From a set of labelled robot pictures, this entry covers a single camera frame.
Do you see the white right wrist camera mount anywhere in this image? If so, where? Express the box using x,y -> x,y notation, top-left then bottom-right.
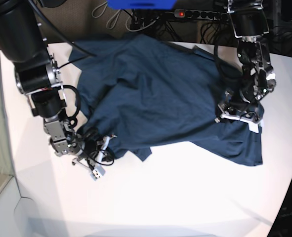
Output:
71,135 -> 117,182

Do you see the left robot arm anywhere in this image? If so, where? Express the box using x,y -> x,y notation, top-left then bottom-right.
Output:
213,0 -> 276,124

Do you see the blue plastic bin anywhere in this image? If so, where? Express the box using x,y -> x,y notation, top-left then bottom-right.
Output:
108,0 -> 177,9

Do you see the white looped cable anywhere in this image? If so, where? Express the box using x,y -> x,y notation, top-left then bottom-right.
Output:
91,0 -> 123,29

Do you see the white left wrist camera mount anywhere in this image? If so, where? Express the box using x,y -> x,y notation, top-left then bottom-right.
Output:
214,112 -> 262,133

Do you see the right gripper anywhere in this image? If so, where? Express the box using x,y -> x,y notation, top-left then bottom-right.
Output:
72,128 -> 115,157

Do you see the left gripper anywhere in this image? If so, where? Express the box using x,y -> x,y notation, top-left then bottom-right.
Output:
217,93 -> 259,121

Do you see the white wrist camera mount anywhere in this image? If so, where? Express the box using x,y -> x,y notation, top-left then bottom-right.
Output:
71,135 -> 117,182
214,112 -> 262,133

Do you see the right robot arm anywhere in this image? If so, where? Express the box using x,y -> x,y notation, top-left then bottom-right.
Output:
0,0 -> 115,170

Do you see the black power strip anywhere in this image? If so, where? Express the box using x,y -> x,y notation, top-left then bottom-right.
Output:
173,9 -> 228,21

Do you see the dark blue t-shirt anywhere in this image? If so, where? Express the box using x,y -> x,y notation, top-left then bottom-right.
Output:
69,33 -> 262,166

